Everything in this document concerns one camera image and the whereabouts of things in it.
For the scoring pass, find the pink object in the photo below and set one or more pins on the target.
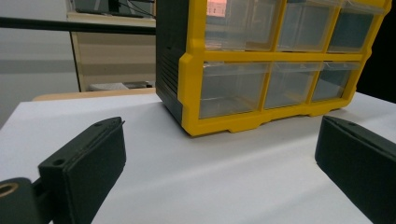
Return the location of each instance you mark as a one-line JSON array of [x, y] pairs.
[[217, 7]]

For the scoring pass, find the beige wooden shelf unit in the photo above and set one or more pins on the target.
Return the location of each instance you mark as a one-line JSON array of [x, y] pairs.
[[115, 59]]

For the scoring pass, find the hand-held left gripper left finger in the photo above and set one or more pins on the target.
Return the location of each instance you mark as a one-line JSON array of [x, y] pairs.
[[84, 168]]

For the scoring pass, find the black horizontal bar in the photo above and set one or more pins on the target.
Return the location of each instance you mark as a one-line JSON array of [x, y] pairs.
[[77, 26]]

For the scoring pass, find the yellow and black drawer cabinet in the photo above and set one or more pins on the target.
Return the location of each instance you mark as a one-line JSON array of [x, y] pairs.
[[191, 93]]

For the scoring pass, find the set of clear plastic drawers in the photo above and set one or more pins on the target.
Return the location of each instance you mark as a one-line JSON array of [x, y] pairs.
[[233, 90]]

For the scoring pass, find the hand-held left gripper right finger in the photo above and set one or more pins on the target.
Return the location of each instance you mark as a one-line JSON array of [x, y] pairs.
[[358, 158]]

